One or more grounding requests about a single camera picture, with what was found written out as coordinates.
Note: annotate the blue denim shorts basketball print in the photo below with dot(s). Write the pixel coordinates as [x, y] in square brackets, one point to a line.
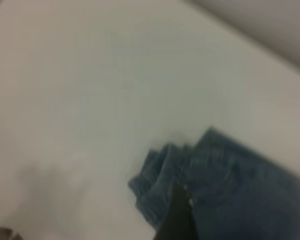
[240, 187]

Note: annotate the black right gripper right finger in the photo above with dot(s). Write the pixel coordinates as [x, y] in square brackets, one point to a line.
[192, 225]

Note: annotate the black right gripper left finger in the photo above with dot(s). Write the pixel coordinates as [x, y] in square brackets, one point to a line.
[176, 217]

